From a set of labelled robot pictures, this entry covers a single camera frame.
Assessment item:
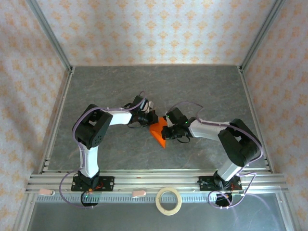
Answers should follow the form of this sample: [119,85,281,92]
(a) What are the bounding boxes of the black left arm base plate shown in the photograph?
[71,176,115,192]

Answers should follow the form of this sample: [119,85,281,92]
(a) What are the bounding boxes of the aluminium table side rail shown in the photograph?
[38,67,76,174]
[237,66,274,174]

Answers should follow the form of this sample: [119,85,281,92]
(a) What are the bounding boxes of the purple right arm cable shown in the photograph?
[165,101,263,209]

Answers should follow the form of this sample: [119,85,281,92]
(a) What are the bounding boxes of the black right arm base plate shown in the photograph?
[198,176,243,192]

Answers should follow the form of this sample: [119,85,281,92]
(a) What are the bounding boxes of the aluminium mounting rail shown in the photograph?
[26,169,289,194]

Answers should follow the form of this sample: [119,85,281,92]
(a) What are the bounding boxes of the orange paper sheet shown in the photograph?
[149,116,169,150]

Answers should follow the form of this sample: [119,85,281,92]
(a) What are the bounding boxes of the aluminium frame post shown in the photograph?
[25,0,74,73]
[239,0,287,73]

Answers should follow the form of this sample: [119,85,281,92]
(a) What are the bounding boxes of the grey slotted cable duct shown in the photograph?
[35,192,282,203]

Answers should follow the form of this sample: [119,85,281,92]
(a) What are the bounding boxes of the beige tape roll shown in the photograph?
[155,187,182,216]

